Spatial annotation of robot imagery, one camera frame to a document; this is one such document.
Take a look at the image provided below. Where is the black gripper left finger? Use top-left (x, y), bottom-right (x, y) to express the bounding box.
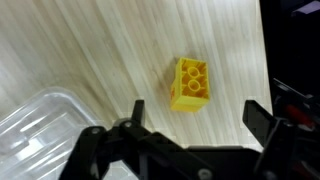
top-left (59, 98), bottom-right (214, 180)

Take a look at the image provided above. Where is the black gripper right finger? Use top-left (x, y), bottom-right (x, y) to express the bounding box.
top-left (242, 98), bottom-right (320, 180)

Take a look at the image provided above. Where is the yellow toy brick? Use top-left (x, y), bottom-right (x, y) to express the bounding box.
top-left (169, 57), bottom-right (211, 113)

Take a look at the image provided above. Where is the clear plastic lid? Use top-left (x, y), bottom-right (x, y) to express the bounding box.
top-left (0, 87), bottom-right (113, 180)

